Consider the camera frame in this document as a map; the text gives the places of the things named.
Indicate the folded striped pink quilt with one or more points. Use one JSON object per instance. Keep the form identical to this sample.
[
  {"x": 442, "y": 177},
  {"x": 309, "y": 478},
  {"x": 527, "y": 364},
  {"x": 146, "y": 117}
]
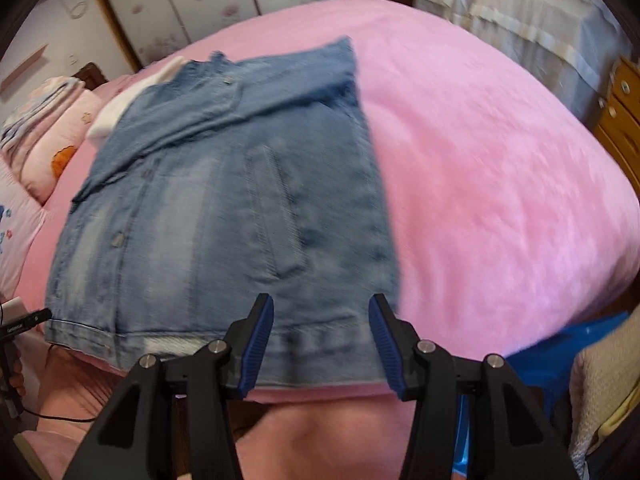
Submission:
[{"x": 30, "y": 110}]

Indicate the person's left hand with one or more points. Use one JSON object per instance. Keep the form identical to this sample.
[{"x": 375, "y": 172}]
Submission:
[{"x": 18, "y": 375}]

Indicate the white folded garment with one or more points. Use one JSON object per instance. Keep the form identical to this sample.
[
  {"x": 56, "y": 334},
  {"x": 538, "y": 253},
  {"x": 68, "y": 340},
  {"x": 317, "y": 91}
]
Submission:
[{"x": 107, "y": 120}]

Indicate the pink wall shelf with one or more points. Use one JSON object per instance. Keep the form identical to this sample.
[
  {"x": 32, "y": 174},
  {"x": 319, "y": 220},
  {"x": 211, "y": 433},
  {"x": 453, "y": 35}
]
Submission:
[{"x": 27, "y": 65}]

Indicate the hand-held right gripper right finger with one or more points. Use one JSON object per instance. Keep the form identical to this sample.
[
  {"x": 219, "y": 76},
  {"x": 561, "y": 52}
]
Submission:
[{"x": 387, "y": 345}]

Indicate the pink bed blanket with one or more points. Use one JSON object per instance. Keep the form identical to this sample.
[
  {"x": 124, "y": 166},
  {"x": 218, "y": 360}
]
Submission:
[{"x": 500, "y": 185}]

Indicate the wooden drawer cabinet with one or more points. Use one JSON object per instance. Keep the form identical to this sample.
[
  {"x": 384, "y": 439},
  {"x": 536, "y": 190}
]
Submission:
[{"x": 620, "y": 125}]

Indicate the blue denim jacket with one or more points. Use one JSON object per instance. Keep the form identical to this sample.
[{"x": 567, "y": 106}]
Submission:
[{"x": 225, "y": 210}]

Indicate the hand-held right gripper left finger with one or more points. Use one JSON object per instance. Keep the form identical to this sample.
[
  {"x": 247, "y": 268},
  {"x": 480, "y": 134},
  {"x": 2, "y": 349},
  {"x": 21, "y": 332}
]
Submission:
[{"x": 255, "y": 345}]

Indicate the beige knitted cloth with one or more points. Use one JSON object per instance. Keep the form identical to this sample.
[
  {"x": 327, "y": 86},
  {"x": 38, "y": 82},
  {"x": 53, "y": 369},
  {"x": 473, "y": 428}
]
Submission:
[{"x": 605, "y": 385}]

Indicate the cream lace covered furniture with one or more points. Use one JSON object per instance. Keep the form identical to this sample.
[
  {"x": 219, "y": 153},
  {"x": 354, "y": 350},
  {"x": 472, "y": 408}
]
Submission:
[{"x": 525, "y": 25}]

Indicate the pink cartoon print pillow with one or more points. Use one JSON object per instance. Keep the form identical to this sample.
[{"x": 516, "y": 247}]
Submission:
[{"x": 15, "y": 220}]

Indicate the dark wooden headboard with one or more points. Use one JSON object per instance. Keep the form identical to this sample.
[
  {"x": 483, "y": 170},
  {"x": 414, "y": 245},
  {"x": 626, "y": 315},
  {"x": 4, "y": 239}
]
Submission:
[{"x": 92, "y": 72}]

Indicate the floral sliding door wardrobe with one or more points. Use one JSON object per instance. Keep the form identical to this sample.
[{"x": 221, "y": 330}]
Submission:
[{"x": 175, "y": 0}]

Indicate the person's pink clothing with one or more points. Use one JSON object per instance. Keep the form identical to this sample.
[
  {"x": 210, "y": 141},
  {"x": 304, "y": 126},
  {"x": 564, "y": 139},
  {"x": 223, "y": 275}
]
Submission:
[{"x": 310, "y": 435}]

